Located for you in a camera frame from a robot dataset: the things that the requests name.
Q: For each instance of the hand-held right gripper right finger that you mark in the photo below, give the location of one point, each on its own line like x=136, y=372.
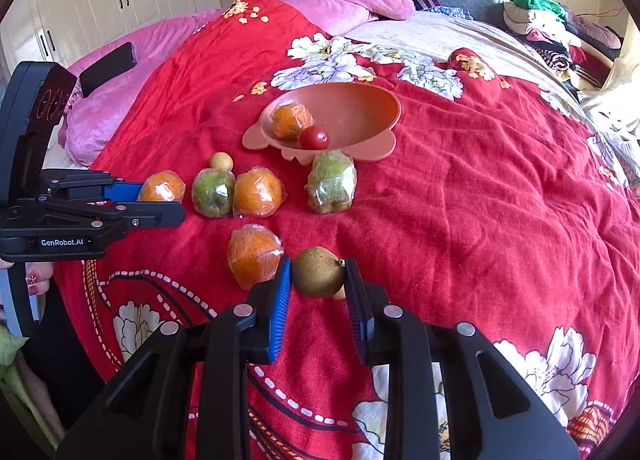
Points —
x=356, y=310

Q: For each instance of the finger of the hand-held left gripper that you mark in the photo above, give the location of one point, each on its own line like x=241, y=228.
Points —
x=125, y=192
x=150, y=216

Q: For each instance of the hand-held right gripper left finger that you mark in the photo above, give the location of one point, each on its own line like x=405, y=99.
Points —
x=280, y=310

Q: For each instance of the plastic-wrapped orange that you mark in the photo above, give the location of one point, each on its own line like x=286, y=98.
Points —
x=252, y=255
x=162, y=190
x=257, y=194
x=291, y=119

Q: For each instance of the brownish green round fruit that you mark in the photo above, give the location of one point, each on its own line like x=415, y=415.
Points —
x=318, y=271

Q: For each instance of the green and orange fruit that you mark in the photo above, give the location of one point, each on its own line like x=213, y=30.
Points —
x=213, y=192

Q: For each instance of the small tan longan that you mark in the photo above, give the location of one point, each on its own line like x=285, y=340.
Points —
x=221, y=161

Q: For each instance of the orange plastic bowl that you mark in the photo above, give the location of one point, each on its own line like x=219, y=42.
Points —
x=350, y=109

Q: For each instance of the person's left hand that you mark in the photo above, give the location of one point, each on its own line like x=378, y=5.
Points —
x=40, y=277

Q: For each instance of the pink fleece blanket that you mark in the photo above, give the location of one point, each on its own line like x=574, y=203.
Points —
x=115, y=104

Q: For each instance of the black phone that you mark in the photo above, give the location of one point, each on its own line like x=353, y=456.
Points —
x=107, y=68

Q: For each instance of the red floral blanket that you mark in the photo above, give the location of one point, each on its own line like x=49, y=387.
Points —
x=475, y=215

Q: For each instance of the red tomato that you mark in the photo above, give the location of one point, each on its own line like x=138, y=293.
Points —
x=313, y=137

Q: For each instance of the light green cloth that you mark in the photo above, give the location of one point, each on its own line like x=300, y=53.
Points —
x=20, y=380

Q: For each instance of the light pink pillow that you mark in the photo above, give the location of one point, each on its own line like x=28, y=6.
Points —
x=330, y=14

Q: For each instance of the beige bed sheet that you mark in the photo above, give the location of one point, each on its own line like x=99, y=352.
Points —
x=450, y=34

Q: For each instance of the blue floral cloth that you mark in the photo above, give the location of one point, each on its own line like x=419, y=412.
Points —
x=452, y=13

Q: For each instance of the purple striped cloth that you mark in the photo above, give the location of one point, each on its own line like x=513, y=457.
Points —
x=422, y=2

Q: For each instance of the white crumpled cloth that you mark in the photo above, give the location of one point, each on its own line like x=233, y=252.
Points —
x=612, y=124

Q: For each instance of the pile of folded clothes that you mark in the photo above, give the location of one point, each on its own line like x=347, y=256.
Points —
x=550, y=47

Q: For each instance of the green knit garment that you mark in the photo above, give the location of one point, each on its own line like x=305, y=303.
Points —
x=540, y=3

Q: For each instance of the cream curtain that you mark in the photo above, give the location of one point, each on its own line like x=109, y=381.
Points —
x=625, y=69

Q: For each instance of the mauve cushion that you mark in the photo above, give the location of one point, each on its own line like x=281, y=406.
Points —
x=597, y=32

